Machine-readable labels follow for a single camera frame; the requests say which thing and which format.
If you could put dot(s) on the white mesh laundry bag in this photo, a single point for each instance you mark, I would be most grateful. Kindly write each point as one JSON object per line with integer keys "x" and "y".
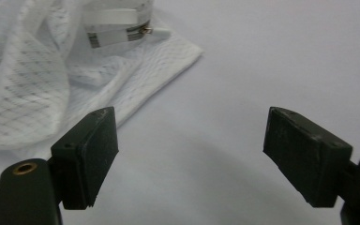
{"x": 28, "y": 78}

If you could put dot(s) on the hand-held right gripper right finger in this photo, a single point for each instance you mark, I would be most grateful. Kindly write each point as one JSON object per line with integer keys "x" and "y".
{"x": 306, "y": 156}

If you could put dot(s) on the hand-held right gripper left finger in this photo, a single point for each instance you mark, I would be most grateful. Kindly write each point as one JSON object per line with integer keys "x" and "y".
{"x": 87, "y": 156}

